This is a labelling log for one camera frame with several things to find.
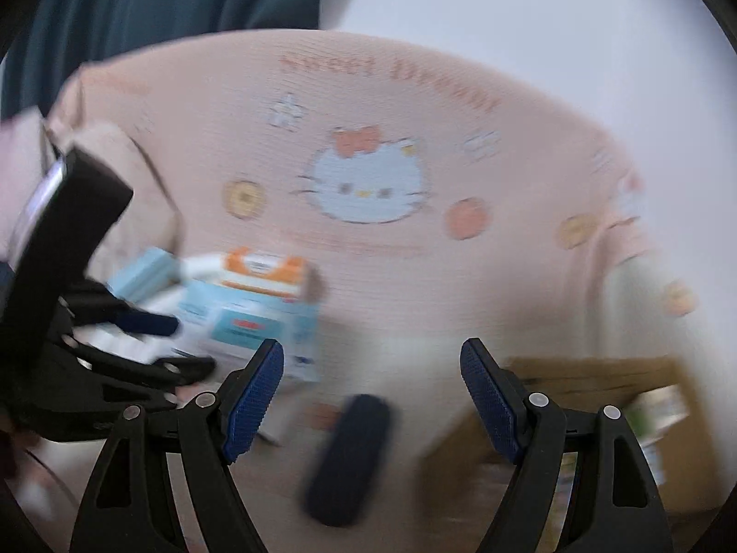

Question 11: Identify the orange white tissue pack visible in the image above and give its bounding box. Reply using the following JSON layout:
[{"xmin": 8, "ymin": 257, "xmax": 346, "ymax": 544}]
[{"xmin": 221, "ymin": 247, "xmax": 307, "ymax": 304}]

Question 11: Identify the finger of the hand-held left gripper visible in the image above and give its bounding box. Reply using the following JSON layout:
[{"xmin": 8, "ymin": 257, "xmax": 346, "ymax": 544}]
[
  {"xmin": 69, "ymin": 339, "xmax": 216, "ymax": 388},
  {"xmin": 58, "ymin": 293, "xmax": 181, "ymax": 338}
]

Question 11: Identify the dark blue denim glasses case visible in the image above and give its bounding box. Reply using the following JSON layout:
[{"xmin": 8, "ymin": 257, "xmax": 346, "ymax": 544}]
[{"xmin": 302, "ymin": 394, "xmax": 393, "ymax": 529}]

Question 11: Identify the white quilt with peach print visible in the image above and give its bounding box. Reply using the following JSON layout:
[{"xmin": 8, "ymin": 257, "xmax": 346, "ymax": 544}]
[{"xmin": 599, "ymin": 216, "xmax": 710, "ymax": 361}]

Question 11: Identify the small pink cushion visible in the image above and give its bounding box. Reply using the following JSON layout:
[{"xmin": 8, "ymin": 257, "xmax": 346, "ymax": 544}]
[{"xmin": 51, "ymin": 120, "xmax": 186, "ymax": 255}]

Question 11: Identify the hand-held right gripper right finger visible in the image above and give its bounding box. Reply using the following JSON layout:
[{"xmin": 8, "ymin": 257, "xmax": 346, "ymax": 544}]
[{"xmin": 459, "ymin": 338, "xmax": 674, "ymax": 553}]

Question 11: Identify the cardboard box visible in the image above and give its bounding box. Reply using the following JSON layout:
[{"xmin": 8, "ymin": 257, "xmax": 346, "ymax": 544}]
[{"xmin": 415, "ymin": 356, "xmax": 700, "ymax": 531}]

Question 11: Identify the pink printed blanket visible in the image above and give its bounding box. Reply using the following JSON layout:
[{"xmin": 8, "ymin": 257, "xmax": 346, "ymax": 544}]
[{"xmin": 45, "ymin": 29, "xmax": 700, "ymax": 553}]

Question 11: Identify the light blue glasses case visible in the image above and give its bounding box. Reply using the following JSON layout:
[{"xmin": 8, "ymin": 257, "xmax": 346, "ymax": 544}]
[{"xmin": 106, "ymin": 247, "xmax": 183, "ymax": 307}]

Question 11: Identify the teal curtain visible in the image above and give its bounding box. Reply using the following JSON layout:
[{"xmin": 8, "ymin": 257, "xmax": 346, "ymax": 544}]
[{"xmin": 0, "ymin": 0, "xmax": 339, "ymax": 123}]

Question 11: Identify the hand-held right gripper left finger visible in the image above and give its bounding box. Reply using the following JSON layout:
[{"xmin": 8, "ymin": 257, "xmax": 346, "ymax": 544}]
[{"xmin": 69, "ymin": 338, "xmax": 286, "ymax": 553}]

